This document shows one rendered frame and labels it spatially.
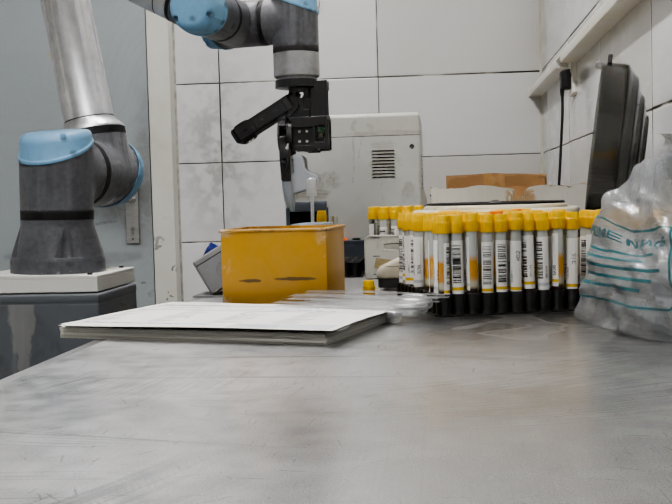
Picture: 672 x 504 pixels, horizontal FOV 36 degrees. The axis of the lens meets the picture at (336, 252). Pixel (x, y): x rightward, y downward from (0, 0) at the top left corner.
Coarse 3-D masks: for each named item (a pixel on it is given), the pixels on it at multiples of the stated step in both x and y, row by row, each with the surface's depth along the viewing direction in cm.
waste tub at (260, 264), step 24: (240, 240) 126; (264, 240) 125; (288, 240) 125; (312, 240) 124; (336, 240) 131; (240, 264) 126; (264, 264) 125; (288, 264) 125; (312, 264) 124; (336, 264) 131; (240, 288) 126; (264, 288) 125; (288, 288) 125; (312, 288) 124; (336, 288) 130
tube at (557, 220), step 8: (552, 216) 118; (560, 216) 118; (552, 224) 118; (560, 224) 118; (552, 232) 118; (560, 232) 118; (552, 240) 118; (560, 240) 118; (552, 248) 118; (560, 248) 118; (552, 256) 118; (560, 256) 118; (552, 264) 119; (560, 264) 118; (552, 272) 119; (560, 272) 118; (552, 280) 119; (560, 280) 118; (552, 288) 119; (560, 288) 118
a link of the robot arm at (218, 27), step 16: (128, 0) 163; (144, 0) 161; (160, 0) 159; (176, 0) 156; (192, 0) 155; (208, 0) 155; (224, 0) 158; (160, 16) 162; (176, 16) 157; (192, 16) 155; (208, 16) 155; (224, 16) 158; (240, 16) 164; (192, 32) 157; (208, 32) 158; (224, 32) 162
